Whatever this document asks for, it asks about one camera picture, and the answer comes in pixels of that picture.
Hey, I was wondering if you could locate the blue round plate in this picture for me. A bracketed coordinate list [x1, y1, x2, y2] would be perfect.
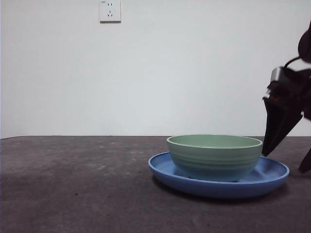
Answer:
[148, 151, 290, 199]

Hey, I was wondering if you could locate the pale grey right camera box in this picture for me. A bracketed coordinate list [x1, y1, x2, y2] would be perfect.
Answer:
[270, 67, 284, 83]

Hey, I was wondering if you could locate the white wall socket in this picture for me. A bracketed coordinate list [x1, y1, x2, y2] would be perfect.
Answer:
[99, 0, 122, 24]

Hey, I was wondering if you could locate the thin black cable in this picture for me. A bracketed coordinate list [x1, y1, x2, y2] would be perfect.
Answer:
[283, 56, 303, 70]

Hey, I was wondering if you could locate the green ribbed bowl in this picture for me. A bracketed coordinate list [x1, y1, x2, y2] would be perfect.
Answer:
[166, 134, 264, 182]

